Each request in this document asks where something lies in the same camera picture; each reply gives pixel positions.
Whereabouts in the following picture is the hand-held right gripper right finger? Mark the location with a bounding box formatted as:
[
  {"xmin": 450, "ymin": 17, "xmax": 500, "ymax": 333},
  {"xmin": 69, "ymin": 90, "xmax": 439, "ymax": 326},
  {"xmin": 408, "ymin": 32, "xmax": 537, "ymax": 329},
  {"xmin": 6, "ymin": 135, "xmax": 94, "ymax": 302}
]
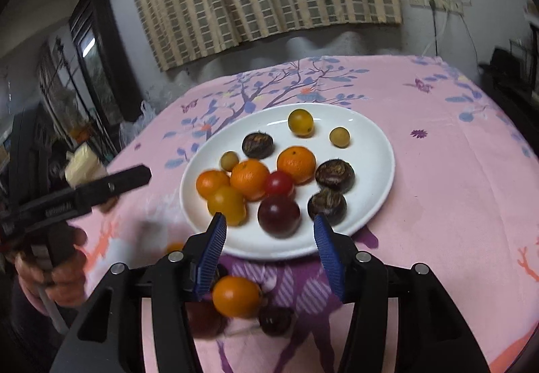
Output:
[{"xmin": 314, "ymin": 213, "xmax": 491, "ymax": 373}]

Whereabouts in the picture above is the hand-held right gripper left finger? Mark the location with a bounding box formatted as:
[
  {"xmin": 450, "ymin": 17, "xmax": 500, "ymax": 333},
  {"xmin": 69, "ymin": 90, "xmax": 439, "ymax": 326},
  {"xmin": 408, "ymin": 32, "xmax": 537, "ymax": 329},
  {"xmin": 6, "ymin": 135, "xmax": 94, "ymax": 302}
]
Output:
[{"xmin": 51, "ymin": 211, "xmax": 228, "ymax": 373}]

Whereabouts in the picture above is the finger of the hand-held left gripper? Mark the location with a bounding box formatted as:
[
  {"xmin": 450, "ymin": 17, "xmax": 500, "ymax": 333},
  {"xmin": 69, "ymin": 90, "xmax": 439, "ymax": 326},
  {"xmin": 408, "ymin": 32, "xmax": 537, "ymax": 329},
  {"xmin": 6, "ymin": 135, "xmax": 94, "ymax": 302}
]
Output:
[{"xmin": 71, "ymin": 165, "xmax": 152, "ymax": 210}]

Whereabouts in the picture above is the brown water chestnut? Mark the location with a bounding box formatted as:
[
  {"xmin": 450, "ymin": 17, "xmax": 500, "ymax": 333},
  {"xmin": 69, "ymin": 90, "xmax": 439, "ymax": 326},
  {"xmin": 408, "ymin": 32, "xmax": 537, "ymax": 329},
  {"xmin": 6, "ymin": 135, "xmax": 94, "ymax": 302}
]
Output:
[
  {"xmin": 242, "ymin": 131, "xmax": 274, "ymax": 159},
  {"xmin": 315, "ymin": 159, "xmax": 355, "ymax": 194},
  {"xmin": 307, "ymin": 188, "xmax": 348, "ymax": 226}
]

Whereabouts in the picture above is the yellowish mandarin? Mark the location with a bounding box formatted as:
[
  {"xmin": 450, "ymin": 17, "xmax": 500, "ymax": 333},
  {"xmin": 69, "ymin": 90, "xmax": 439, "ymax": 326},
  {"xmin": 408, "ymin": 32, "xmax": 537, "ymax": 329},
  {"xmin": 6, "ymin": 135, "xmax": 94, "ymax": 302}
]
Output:
[{"xmin": 207, "ymin": 185, "xmax": 247, "ymax": 226}]

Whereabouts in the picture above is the large dark purple plum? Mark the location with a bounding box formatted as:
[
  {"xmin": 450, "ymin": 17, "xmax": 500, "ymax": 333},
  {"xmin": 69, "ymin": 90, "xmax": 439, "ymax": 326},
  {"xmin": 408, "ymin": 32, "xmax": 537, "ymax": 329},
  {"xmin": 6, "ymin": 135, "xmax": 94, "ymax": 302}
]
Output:
[{"xmin": 257, "ymin": 195, "xmax": 302, "ymax": 238}]

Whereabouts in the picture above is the dark chestnut off plate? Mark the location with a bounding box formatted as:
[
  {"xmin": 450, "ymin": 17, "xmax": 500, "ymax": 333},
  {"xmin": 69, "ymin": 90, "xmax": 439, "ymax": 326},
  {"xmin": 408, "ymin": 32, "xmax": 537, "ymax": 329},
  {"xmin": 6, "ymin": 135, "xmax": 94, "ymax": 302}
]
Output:
[{"xmin": 258, "ymin": 306, "xmax": 295, "ymax": 337}]

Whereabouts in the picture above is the red cherry tomato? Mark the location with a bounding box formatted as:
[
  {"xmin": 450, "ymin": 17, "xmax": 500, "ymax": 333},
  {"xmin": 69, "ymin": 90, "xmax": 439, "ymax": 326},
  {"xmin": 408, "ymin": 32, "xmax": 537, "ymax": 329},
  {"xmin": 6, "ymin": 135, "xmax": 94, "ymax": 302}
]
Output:
[{"xmin": 264, "ymin": 171, "xmax": 295, "ymax": 198}]

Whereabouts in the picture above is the small green jujube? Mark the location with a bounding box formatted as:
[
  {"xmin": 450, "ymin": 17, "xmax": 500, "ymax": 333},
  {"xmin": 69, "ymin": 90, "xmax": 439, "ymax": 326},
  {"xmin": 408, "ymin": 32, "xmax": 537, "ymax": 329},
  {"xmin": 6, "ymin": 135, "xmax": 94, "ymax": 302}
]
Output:
[
  {"xmin": 329, "ymin": 127, "xmax": 351, "ymax": 147},
  {"xmin": 220, "ymin": 151, "xmax": 240, "ymax": 172}
]

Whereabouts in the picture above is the white oval plate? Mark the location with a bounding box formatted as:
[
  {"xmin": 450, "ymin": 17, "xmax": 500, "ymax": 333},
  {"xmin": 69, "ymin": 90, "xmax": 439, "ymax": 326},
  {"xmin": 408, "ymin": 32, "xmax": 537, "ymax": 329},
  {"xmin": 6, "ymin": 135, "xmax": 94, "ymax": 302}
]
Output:
[{"xmin": 180, "ymin": 102, "xmax": 395, "ymax": 261}]

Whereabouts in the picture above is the yellow green tomato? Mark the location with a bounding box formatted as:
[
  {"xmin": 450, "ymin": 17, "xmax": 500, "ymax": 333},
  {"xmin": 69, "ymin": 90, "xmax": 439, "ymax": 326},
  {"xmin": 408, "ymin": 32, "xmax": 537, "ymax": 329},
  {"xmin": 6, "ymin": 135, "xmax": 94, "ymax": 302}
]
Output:
[{"xmin": 288, "ymin": 109, "xmax": 315, "ymax": 139}]

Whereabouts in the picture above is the person's left hand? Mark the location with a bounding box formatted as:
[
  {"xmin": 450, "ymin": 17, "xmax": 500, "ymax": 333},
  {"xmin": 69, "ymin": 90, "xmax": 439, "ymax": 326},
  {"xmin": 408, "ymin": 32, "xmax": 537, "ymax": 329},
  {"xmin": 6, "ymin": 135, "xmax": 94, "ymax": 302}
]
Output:
[{"xmin": 14, "ymin": 226, "xmax": 90, "ymax": 317}]

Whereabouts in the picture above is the plastic jar with cream lid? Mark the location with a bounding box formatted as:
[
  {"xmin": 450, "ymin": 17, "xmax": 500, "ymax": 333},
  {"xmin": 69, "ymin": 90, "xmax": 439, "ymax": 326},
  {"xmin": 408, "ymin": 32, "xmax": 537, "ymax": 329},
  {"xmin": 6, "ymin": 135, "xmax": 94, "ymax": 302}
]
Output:
[{"xmin": 64, "ymin": 145, "xmax": 107, "ymax": 189}]

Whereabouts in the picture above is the clear plastic bag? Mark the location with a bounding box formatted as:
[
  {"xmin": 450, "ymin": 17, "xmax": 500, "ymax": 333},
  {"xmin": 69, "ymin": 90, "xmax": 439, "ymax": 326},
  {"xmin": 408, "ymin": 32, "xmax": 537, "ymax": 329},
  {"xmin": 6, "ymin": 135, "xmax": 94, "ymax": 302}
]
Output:
[{"xmin": 120, "ymin": 99, "xmax": 158, "ymax": 146}]

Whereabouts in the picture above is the dark framed painting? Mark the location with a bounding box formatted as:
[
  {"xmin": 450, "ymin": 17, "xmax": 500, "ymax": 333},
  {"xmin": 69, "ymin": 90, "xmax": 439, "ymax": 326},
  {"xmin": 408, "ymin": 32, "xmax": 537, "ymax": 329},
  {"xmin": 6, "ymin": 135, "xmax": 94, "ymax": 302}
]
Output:
[{"xmin": 69, "ymin": 0, "xmax": 141, "ymax": 125}]

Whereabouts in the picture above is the pink deer printed tablecloth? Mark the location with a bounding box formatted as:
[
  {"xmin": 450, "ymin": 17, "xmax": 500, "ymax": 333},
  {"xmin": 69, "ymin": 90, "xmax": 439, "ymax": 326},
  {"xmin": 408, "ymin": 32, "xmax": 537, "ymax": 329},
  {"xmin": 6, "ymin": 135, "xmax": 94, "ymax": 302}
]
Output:
[{"xmin": 63, "ymin": 54, "xmax": 539, "ymax": 373}]

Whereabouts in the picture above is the grey cable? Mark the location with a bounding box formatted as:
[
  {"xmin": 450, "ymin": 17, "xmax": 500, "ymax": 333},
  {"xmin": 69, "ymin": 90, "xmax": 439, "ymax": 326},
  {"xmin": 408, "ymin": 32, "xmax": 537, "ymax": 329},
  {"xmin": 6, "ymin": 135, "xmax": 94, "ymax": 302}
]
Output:
[{"xmin": 37, "ymin": 284, "xmax": 69, "ymax": 335}]

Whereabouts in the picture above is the white wall socket strip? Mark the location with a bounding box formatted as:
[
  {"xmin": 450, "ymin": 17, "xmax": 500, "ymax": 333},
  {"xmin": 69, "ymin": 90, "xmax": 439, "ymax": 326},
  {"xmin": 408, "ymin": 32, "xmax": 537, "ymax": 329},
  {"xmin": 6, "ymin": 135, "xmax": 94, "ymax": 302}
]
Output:
[{"xmin": 408, "ymin": 0, "xmax": 464, "ymax": 14}]

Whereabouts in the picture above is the black wire rack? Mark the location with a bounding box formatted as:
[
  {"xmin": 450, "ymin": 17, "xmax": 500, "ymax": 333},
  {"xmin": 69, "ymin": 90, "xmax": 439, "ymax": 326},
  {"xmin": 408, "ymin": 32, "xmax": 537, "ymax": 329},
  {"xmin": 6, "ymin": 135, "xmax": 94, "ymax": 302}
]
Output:
[{"xmin": 509, "ymin": 23, "xmax": 539, "ymax": 93}]

